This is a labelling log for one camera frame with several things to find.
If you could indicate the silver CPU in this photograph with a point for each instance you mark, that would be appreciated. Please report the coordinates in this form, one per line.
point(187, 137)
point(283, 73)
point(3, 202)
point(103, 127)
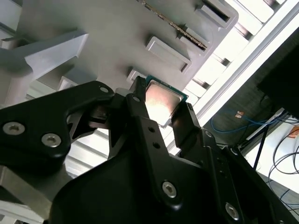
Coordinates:
point(161, 100)

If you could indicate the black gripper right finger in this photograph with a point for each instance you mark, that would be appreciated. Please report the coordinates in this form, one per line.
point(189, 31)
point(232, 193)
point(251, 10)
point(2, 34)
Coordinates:
point(210, 151)

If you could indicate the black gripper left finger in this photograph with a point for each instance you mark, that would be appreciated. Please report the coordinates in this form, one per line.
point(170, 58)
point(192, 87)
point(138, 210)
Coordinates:
point(35, 112)

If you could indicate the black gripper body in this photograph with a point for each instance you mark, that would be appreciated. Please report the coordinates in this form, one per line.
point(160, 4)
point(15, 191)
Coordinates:
point(112, 193)

